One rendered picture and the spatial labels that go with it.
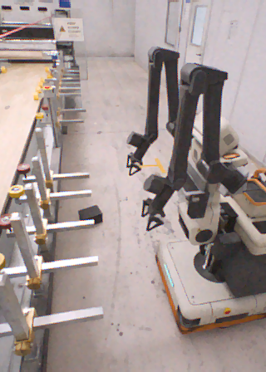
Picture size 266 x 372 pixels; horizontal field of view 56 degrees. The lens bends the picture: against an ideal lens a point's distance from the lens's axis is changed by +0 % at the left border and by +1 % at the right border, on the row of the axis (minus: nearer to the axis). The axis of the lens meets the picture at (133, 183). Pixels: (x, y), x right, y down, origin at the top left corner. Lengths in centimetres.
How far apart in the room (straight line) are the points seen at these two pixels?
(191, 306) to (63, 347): 84
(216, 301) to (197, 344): 32
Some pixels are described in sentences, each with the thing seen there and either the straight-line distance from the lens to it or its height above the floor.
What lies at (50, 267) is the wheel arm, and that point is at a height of 83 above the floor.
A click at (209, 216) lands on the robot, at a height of 87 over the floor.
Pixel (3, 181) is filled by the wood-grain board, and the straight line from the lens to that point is 168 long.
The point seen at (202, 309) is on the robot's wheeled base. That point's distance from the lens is 176.
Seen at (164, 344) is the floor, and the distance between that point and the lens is 193.
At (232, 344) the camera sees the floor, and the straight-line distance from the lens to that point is 203.
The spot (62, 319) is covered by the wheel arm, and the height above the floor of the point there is 85.
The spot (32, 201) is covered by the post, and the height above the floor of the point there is 104.
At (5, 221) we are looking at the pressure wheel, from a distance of 137.
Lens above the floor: 176
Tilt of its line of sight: 34 degrees down
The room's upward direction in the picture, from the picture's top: 2 degrees clockwise
